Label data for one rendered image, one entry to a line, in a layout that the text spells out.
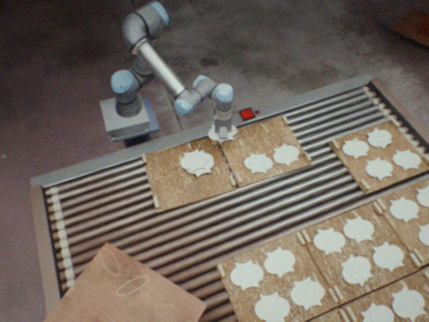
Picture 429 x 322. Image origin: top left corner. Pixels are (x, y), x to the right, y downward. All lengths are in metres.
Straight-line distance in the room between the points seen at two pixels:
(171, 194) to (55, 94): 2.23
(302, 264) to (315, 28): 3.17
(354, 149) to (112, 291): 1.38
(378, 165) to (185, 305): 1.20
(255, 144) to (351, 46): 2.51
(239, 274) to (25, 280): 1.69
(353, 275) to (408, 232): 0.36
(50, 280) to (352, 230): 1.35
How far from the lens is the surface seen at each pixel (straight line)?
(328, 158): 2.03
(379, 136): 2.18
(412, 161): 2.15
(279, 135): 2.03
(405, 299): 1.80
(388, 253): 1.84
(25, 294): 2.87
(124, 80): 1.98
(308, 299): 1.66
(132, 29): 1.65
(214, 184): 1.82
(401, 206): 1.98
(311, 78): 3.79
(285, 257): 1.69
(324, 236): 1.77
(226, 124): 1.74
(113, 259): 1.61
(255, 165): 1.89
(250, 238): 1.73
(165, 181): 1.85
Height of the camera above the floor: 2.51
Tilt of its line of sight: 56 degrees down
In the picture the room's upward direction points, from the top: 1 degrees clockwise
